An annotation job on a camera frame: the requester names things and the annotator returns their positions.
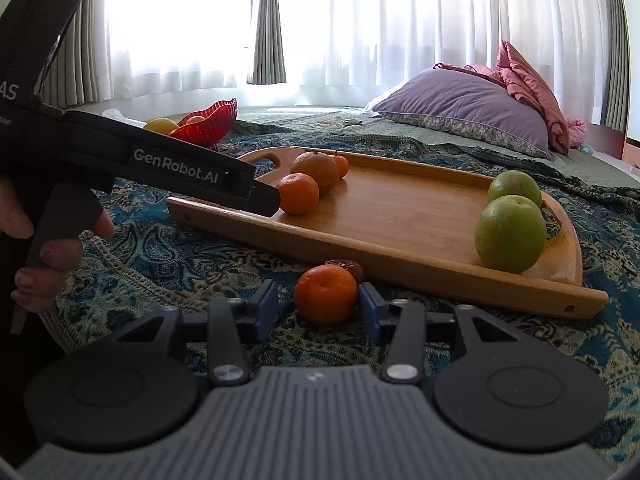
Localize large green citrus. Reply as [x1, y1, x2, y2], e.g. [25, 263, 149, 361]
[474, 195, 548, 275]
[487, 170, 543, 209]

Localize medium mandarin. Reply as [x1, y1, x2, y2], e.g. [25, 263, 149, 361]
[276, 173, 320, 216]

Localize white sheer curtain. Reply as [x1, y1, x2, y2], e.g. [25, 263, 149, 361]
[100, 0, 617, 112]

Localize white plastic bag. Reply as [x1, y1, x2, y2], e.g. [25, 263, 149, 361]
[99, 108, 147, 127]

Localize red wavy bowl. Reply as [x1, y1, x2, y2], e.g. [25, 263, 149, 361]
[169, 99, 239, 150]

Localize blue patterned blanket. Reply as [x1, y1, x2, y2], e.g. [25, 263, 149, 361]
[37, 119, 640, 467]

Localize grey-green curtain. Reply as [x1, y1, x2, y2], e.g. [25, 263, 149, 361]
[247, 0, 290, 86]
[49, 0, 119, 109]
[596, 0, 634, 134]

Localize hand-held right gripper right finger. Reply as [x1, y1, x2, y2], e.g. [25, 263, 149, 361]
[357, 281, 523, 385]

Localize dark red fruit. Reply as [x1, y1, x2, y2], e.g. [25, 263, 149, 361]
[324, 259, 365, 284]

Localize large orange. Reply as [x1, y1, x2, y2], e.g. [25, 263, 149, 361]
[290, 150, 341, 196]

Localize purple pillow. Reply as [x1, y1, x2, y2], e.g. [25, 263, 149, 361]
[371, 67, 553, 160]

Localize green bed sheet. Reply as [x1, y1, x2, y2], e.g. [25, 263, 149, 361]
[232, 104, 640, 185]

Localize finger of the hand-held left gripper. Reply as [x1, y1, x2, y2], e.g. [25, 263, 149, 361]
[247, 177, 282, 219]

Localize wooden bed frame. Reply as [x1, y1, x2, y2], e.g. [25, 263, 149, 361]
[597, 124, 640, 182]

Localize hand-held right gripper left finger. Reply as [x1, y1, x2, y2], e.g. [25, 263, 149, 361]
[115, 279, 279, 387]

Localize yellow fruit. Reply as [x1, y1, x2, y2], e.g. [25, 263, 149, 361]
[144, 117, 181, 136]

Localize pink duvet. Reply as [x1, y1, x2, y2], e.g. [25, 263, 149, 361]
[434, 40, 589, 156]

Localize person's left hand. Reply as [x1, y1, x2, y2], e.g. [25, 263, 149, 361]
[0, 177, 116, 312]

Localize wooden serving tray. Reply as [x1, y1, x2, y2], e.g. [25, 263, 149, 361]
[166, 146, 609, 320]

